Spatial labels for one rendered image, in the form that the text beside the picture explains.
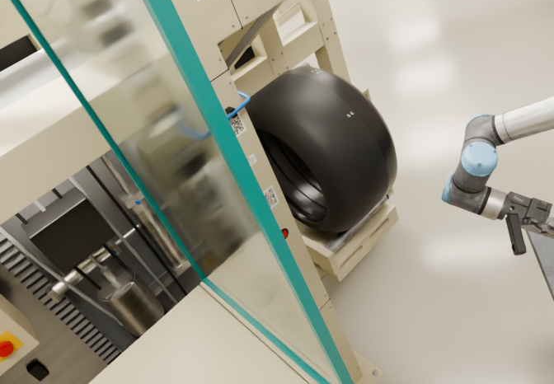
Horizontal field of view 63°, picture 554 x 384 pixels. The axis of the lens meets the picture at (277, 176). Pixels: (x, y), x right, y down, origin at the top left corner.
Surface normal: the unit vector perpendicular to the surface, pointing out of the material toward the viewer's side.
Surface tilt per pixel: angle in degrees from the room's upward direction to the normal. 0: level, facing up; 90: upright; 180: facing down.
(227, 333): 0
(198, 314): 0
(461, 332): 0
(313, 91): 22
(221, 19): 90
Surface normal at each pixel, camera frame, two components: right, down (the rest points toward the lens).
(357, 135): 0.40, -0.11
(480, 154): -0.04, -0.58
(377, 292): -0.33, -0.75
